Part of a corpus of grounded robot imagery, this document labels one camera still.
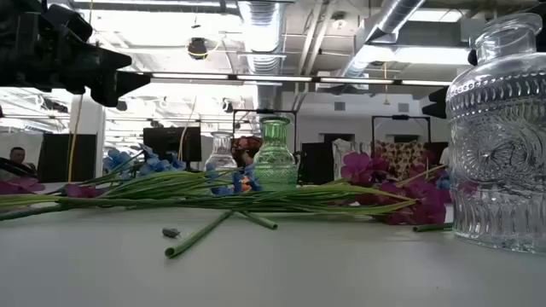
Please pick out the small clear glass vase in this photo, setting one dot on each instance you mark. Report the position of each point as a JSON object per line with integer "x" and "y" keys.
{"x": 222, "y": 149}

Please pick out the black round ceiling fixture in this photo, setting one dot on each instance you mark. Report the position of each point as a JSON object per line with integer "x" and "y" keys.
{"x": 121, "y": 106}

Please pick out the corrugated silver ceiling duct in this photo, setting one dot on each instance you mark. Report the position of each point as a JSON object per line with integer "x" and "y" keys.
{"x": 260, "y": 42}

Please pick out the large clear embossed glass vase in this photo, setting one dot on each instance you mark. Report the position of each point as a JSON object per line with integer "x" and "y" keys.
{"x": 499, "y": 149}

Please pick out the person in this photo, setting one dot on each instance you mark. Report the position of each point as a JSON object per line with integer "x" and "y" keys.
{"x": 18, "y": 155}

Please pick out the black monitor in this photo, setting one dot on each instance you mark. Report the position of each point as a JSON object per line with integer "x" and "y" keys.
{"x": 164, "y": 143}

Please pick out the black partition panel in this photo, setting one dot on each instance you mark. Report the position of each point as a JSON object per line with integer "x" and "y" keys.
{"x": 435, "y": 151}
{"x": 317, "y": 164}
{"x": 55, "y": 158}

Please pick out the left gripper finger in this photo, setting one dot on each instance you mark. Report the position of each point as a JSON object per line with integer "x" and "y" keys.
{"x": 106, "y": 57}
{"x": 115, "y": 87}

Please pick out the black ceiling dome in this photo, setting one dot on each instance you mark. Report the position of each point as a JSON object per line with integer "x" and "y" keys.
{"x": 197, "y": 49}

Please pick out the white patterned cloth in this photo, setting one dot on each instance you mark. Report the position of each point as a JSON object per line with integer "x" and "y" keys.
{"x": 341, "y": 149}

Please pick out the blue artificial flower bunch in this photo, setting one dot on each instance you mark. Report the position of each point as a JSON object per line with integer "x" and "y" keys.
{"x": 236, "y": 183}
{"x": 155, "y": 164}

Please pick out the green glass vase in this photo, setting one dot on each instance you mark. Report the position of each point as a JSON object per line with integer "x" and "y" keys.
{"x": 275, "y": 162}

